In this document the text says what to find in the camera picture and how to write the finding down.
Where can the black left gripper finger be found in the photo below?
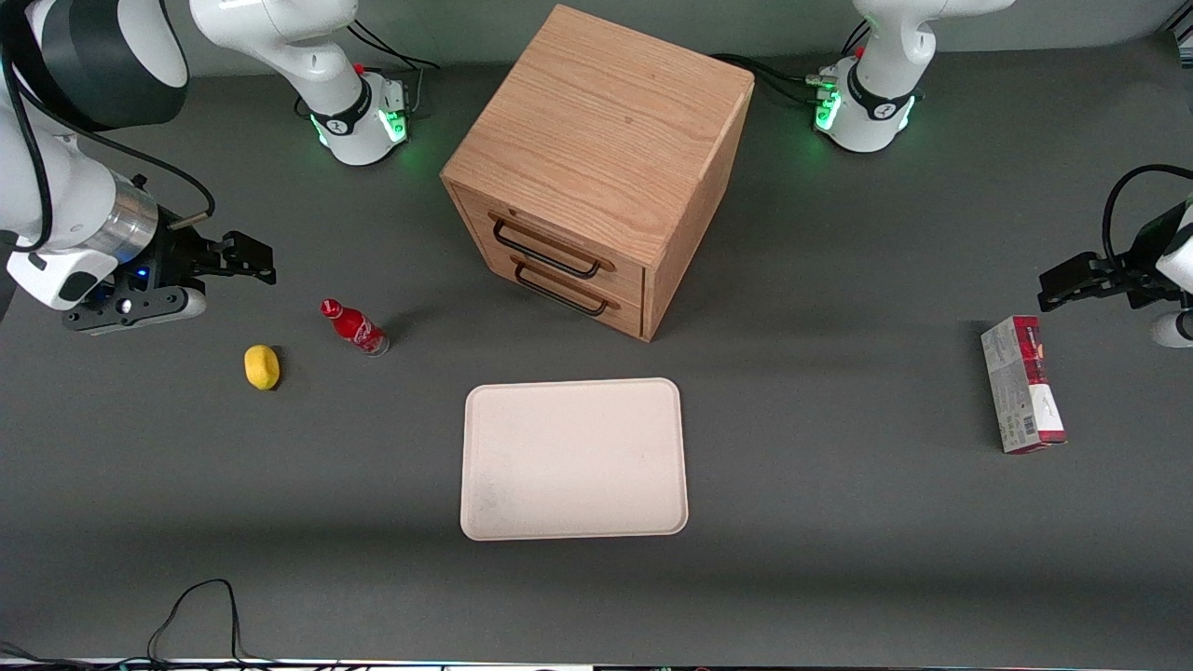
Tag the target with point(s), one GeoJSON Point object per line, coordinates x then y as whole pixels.
{"type": "Point", "coordinates": [1081, 268]}
{"type": "Point", "coordinates": [1086, 291]}

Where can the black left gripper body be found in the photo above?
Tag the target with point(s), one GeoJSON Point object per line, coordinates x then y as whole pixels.
{"type": "Point", "coordinates": [1138, 269]}

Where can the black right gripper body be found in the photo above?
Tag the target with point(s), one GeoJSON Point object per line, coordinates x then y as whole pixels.
{"type": "Point", "coordinates": [174, 255]}

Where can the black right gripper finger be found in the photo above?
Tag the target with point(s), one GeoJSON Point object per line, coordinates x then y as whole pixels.
{"type": "Point", "coordinates": [238, 275]}
{"type": "Point", "coordinates": [250, 252]}

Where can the small red coke bottle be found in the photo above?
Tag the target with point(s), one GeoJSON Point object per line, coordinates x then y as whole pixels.
{"type": "Point", "coordinates": [356, 328]}

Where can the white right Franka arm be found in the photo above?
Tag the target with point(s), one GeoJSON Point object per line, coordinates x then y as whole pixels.
{"type": "Point", "coordinates": [84, 56]}

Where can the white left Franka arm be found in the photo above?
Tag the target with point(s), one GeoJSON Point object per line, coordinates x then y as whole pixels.
{"type": "Point", "coordinates": [885, 84]}

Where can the beige rectangular tray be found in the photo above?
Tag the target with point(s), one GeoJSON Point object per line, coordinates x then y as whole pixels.
{"type": "Point", "coordinates": [573, 459]}

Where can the yellow lemon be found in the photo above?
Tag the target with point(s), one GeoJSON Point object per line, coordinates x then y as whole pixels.
{"type": "Point", "coordinates": [262, 367]}

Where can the grey and red carton box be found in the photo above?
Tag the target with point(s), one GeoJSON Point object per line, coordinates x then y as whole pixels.
{"type": "Point", "coordinates": [1021, 387]}

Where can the wooden two-drawer cabinet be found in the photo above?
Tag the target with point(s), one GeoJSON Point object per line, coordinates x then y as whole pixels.
{"type": "Point", "coordinates": [606, 140]}

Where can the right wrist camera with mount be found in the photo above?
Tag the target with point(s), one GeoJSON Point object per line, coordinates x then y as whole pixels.
{"type": "Point", "coordinates": [140, 306]}

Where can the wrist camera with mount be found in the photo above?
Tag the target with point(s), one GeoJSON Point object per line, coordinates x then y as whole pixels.
{"type": "Point", "coordinates": [140, 306]}
{"type": "Point", "coordinates": [1172, 328]}

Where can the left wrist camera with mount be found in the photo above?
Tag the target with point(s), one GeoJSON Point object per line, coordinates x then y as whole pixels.
{"type": "Point", "coordinates": [1172, 328]}

